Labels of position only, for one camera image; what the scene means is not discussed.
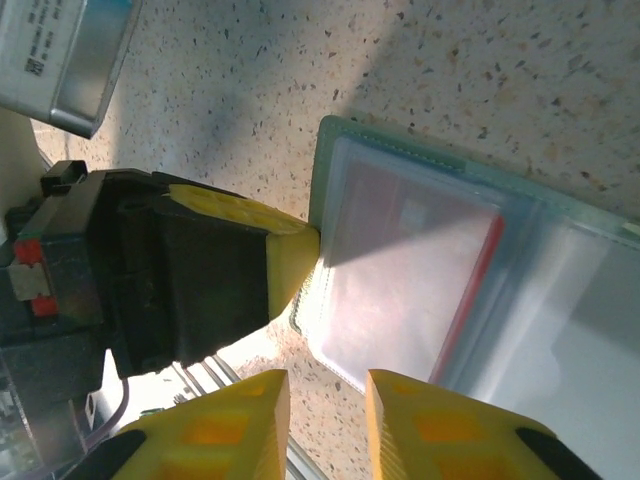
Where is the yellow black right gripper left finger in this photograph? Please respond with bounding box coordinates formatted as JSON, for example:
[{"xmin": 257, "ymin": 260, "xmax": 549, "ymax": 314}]
[{"xmin": 74, "ymin": 368, "xmax": 292, "ymax": 480}]

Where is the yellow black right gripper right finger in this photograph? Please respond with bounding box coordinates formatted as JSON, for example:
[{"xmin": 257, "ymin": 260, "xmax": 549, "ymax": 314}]
[{"xmin": 364, "ymin": 368, "xmax": 609, "ymax": 480}]

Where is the aluminium mounting rail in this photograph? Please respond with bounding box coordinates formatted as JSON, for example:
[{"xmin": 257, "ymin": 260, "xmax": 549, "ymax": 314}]
[{"xmin": 169, "ymin": 344, "xmax": 371, "ymax": 480}]

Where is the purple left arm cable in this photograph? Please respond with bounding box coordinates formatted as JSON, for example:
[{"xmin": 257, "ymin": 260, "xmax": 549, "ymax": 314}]
[{"xmin": 82, "ymin": 377, "xmax": 132, "ymax": 454}]

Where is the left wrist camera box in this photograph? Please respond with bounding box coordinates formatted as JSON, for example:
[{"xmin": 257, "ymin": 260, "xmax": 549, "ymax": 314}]
[{"xmin": 0, "ymin": 0, "xmax": 144, "ymax": 140}]

